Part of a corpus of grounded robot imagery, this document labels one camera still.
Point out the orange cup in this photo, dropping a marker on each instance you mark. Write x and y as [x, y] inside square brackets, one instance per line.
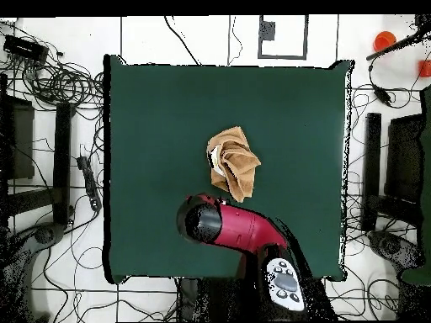
[384, 41]

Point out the grey chair base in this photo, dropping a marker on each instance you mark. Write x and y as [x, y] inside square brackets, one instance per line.
[390, 247]
[43, 235]

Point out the dark grey square block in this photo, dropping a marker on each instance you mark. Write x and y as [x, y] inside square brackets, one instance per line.
[267, 31]

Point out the dark green cloth piece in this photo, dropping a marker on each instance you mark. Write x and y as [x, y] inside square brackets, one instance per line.
[426, 168]

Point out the black flat panel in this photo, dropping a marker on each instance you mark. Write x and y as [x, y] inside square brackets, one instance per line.
[404, 158]
[20, 141]

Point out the black upright bar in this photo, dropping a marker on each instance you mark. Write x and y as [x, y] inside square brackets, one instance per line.
[62, 161]
[372, 168]

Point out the dark green table cloth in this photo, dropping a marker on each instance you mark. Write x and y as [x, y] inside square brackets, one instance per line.
[151, 134]

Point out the black electronics box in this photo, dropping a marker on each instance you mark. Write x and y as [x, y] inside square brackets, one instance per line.
[25, 48]

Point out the tan terry towel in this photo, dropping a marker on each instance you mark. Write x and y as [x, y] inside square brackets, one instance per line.
[239, 161]

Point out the orange block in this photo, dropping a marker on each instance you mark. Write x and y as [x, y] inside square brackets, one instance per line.
[425, 69]

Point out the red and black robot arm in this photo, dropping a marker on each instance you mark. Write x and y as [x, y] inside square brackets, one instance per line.
[242, 228]

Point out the black rod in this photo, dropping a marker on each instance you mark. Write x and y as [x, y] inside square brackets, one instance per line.
[390, 48]

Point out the black power strip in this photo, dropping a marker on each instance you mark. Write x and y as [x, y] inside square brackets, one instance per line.
[90, 183]

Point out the black power adapter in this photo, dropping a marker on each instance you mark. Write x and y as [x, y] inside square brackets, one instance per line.
[383, 96]

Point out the grey square frame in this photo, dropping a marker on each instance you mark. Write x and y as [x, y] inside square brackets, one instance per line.
[283, 57]

